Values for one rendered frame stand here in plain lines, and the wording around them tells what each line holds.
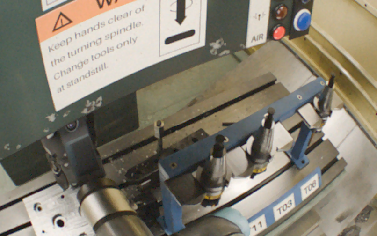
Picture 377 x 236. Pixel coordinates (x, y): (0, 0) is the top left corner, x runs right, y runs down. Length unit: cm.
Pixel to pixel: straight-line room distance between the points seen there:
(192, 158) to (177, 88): 102
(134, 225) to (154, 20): 25
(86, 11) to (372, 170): 124
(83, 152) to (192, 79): 131
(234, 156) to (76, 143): 35
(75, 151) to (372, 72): 106
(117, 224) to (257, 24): 28
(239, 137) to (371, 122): 78
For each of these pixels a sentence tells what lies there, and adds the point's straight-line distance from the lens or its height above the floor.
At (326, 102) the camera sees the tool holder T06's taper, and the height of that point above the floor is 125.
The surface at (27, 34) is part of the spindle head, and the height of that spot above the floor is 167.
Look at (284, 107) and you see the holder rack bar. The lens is 80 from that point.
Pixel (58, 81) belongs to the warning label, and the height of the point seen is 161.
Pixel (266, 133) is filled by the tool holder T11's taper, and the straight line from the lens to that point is 67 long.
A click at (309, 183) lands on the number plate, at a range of 105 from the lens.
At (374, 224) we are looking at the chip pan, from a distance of 147.
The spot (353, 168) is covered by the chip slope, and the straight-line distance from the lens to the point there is 135.
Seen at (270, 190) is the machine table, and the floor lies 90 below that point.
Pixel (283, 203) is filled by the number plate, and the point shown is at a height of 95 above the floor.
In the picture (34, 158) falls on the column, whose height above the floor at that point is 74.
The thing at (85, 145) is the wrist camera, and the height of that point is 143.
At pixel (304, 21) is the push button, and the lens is 44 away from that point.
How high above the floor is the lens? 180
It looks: 50 degrees down
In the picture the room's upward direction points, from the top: 2 degrees clockwise
